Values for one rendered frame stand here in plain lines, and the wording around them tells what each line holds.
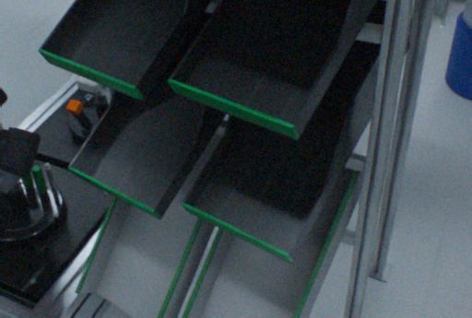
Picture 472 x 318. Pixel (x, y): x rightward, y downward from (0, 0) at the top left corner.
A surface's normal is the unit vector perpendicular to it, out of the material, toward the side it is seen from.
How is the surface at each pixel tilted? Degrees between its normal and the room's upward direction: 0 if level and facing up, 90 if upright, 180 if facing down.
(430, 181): 0
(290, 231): 25
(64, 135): 0
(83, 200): 0
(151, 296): 45
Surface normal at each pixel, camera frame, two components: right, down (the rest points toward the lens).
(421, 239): -0.08, -0.77
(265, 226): -0.33, -0.48
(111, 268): -0.49, -0.17
